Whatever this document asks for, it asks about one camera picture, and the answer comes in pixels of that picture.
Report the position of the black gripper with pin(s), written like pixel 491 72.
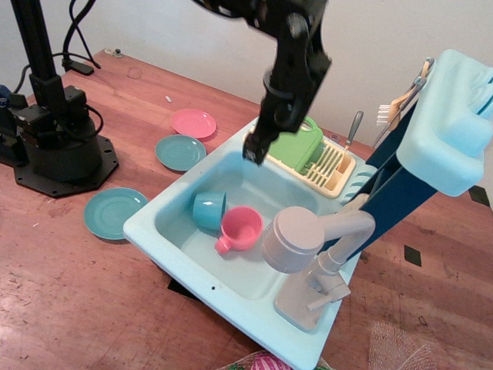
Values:
pixel 279 112

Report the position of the pink toy cup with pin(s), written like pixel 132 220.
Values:
pixel 241 227

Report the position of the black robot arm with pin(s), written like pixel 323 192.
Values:
pixel 291 84

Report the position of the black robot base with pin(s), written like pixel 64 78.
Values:
pixel 56 159

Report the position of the teal toy cup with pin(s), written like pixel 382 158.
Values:
pixel 208 209

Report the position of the light blue toy sink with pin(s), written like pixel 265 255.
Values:
pixel 239 286

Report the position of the teal saucer near sink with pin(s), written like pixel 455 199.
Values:
pixel 107 211

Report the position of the green cutting board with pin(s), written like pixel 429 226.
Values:
pixel 295 149

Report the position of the pink plate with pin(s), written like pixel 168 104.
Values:
pixel 193 122

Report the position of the cream dish rack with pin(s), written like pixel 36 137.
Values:
pixel 327 170

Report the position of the teal plate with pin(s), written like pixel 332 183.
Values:
pixel 179 152

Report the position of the grey toy faucet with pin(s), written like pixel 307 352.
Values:
pixel 311 250

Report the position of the white bristle brush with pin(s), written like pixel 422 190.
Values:
pixel 383 114

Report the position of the dark blue shelf posts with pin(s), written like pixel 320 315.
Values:
pixel 393 191

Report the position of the pink white mesh ball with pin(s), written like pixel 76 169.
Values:
pixel 268 362

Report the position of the white mesh net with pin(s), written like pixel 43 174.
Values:
pixel 393 348

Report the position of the grey handled utensil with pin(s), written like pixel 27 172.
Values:
pixel 353 128

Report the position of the black cable clamp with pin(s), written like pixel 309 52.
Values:
pixel 81 68

